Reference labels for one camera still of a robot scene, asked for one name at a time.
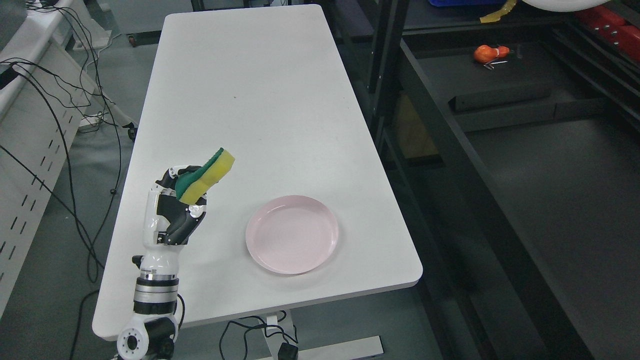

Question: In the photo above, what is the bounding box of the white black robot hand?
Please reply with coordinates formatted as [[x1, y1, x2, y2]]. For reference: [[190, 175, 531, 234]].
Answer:
[[142, 165, 207, 256]]

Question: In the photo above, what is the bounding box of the green yellow sponge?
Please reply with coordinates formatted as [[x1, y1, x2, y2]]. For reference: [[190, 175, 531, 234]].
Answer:
[[174, 147, 235, 205]]

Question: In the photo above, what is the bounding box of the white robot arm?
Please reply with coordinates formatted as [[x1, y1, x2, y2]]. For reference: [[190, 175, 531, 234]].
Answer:
[[116, 255, 179, 360]]

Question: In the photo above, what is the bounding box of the orange toy on shelf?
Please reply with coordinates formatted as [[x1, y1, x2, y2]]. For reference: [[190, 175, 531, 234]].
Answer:
[[473, 44, 511, 70]]

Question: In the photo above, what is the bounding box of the black metal shelf rack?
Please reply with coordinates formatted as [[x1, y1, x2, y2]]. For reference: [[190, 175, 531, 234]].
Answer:
[[322, 0, 639, 360]]

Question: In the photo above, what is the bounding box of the pink round plate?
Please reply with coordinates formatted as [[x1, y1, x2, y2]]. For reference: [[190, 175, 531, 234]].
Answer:
[[245, 194, 339, 275]]

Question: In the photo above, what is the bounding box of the white power strip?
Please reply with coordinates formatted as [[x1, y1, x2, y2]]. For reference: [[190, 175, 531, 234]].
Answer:
[[77, 113, 104, 133]]

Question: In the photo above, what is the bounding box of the white table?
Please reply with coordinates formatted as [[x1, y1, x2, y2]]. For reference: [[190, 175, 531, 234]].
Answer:
[[93, 4, 423, 341]]

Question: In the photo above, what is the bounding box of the white perforated desk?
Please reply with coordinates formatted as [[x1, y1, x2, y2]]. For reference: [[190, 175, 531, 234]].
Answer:
[[0, 8, 95, 313]]

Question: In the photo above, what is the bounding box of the blue plastic bin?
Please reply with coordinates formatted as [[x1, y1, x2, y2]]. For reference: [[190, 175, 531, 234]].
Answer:
[[429, 0, 505, 7]]

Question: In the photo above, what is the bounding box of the yellow tape strip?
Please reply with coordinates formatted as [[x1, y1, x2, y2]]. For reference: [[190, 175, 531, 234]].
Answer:
[[478, 0, 518, 24]]

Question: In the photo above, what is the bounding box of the red bin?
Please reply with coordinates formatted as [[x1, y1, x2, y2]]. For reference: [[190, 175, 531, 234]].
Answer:
[[574, 5, 640, 62]]

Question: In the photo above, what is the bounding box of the black cable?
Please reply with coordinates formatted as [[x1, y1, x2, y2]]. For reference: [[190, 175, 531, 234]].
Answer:
[[0, 57, 123, 283]]

